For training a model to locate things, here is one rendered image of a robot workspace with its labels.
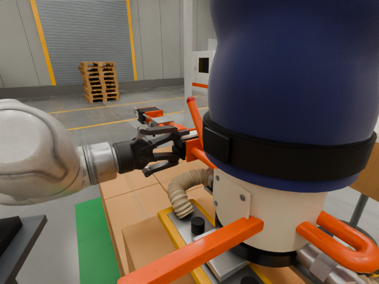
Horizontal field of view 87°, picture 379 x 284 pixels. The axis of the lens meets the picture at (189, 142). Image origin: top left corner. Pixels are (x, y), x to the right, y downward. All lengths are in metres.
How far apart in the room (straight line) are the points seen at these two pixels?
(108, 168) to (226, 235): 0.28
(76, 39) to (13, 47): 2.16
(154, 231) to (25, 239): 0.61
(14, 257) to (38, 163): 0.80
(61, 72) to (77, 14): 2.35
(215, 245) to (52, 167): 0.22
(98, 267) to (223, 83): 1.73
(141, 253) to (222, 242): 0.36
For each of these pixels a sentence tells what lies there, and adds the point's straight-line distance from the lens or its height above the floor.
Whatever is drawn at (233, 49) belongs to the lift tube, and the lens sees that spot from 0.24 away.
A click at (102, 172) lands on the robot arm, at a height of 1.20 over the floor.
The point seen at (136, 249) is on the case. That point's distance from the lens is 0.62.
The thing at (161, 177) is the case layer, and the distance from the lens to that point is 1.63.
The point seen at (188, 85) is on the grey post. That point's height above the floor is 0.92.
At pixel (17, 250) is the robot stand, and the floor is 0.75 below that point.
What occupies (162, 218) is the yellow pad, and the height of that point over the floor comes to 1.09.
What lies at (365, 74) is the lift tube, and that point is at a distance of 0.26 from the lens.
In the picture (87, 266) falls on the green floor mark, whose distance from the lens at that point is 1.89.
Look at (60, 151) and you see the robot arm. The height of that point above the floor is 1.32.
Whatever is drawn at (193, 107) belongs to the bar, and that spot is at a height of 1.31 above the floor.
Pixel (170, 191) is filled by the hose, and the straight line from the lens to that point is 0.46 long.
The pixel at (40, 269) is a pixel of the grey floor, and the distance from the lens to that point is 2.04.
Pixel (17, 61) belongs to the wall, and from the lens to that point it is 10.27.
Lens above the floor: 1.42
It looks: 23 degrees down
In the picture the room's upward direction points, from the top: straight up
